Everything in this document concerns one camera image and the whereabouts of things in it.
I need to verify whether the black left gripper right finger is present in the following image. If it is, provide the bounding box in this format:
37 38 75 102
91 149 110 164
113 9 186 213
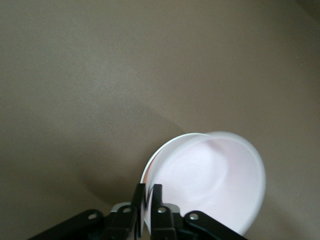
150 183 247 240

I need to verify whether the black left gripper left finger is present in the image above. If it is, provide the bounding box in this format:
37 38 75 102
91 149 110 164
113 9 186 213
26 183 147 240

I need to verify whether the pink bowl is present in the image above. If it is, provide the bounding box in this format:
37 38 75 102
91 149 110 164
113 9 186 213
146 130 267 237

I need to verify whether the white bowl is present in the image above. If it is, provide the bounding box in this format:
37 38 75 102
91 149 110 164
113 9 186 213
139 132 212 187

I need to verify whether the brown table cover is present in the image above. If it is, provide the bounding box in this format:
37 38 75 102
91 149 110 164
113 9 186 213
0 0 320 240

